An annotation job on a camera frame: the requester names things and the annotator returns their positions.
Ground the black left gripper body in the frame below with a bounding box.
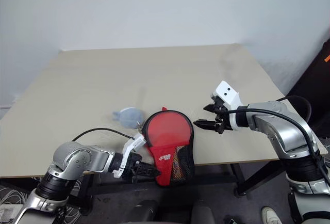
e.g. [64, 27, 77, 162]
[122, 152, 142, 183]

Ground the black bag with orange tag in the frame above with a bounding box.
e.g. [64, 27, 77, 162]
[285, 36, 330, 138]

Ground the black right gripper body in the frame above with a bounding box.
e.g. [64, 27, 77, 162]
[212, 97, 232, 135]

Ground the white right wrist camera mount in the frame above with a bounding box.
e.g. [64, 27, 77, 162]
[210, 81, 243, 132]

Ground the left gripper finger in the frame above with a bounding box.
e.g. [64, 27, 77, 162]
[136, 161, 162, 178]
[131, 174, 156, 184]

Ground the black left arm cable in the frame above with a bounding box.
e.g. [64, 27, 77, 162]
[71, 127, 135, 142]

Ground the black metal table frame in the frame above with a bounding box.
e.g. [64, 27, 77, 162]
[77, 159, 286, 216]

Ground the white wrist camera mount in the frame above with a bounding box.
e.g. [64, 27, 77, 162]
[210, 81, 243, 132]
[112, 134, 146, 179]

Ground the red table tennis paddle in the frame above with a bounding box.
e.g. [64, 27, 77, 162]
[147, 111, 191, 147]

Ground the grey-blue plush charm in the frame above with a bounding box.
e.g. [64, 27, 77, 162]
[111, 107, 145, 129]

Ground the white shoe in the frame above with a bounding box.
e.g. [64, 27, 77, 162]
[261, 206, 284, 224]

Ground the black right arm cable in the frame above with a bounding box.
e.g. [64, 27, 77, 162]
[226, 95, 330, 183]

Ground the red paddle case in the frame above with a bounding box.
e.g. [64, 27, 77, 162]
[141, 107, 195, 187]

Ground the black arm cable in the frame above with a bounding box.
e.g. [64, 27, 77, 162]
[226, 95, 330, 183]
[71, 127, 135, 142]

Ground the black mat with white swirls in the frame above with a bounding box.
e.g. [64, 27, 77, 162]
[0, 177, 87, 211]

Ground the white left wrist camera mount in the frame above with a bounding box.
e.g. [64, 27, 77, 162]
[112, 134, 146, 179]

